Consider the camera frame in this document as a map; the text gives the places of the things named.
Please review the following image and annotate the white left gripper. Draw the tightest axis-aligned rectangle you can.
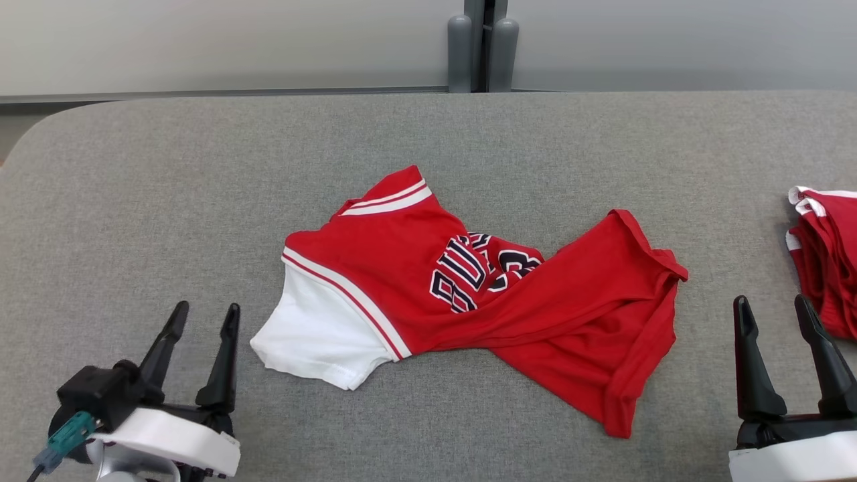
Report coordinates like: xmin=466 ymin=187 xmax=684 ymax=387
xmin=87 ymin=301 xmax=242 ymax=477

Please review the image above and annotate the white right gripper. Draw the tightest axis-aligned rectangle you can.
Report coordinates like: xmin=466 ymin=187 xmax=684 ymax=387
xmin=728 ymin=294 xmax=857 ymax=482

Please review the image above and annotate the red shorts white stripe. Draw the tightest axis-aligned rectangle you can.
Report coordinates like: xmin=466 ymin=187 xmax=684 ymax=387
xmin=785 ymin=185 xmax=857 ymax=341

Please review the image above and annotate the red white basketball jersey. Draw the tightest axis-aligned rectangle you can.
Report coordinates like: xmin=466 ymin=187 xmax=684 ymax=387
xmin=250 ymin=165 xmax=690 ymax=439

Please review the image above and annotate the long grey metal frame rail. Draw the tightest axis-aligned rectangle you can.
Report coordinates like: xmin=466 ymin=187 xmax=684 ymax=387
xmin=0 ymin=86 xmax=449 ymax=104

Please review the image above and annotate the grey metal partition post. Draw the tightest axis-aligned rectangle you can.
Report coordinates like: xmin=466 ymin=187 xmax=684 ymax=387
xmin=447 ymin=0 xmax=520 ymax=93

